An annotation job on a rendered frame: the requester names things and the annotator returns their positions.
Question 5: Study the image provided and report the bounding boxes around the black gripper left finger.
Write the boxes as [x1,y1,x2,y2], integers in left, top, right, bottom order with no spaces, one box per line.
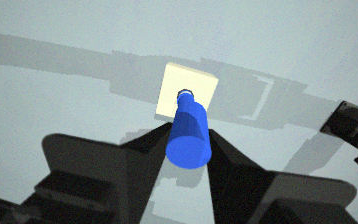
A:
[41,122,173,224]

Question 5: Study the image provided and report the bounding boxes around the cream block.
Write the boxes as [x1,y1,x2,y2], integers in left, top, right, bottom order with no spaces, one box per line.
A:
[156,61,219,118]

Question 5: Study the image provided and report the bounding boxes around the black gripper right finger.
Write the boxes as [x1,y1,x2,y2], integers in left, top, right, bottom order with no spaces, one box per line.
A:
[207,129,357,224]

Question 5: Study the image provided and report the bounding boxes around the blue marker cap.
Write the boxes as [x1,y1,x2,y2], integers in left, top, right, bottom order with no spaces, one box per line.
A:
[165,101,212,169]

